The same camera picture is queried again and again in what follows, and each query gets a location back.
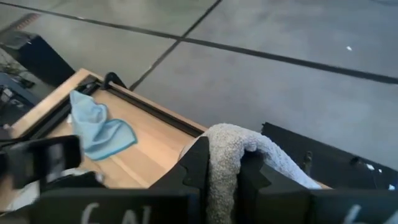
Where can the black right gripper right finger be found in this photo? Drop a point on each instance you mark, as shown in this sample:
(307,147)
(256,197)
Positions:
(261,199)

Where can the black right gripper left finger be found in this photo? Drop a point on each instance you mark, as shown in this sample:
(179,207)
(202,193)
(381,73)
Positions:
(199,168)

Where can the grey waffle towel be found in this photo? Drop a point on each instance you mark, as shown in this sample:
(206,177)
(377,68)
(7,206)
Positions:
(224,146)

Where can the light blue microfiber towel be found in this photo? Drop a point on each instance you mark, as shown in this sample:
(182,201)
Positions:
(93,124)

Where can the black equipment case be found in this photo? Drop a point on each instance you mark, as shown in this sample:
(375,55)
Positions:
(46,59)

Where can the black aluminium table frame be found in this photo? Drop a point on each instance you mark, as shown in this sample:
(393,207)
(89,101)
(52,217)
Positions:
(155,112)

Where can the black hook bracket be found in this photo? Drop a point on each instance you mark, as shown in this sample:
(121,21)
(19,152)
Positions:
(112,79)

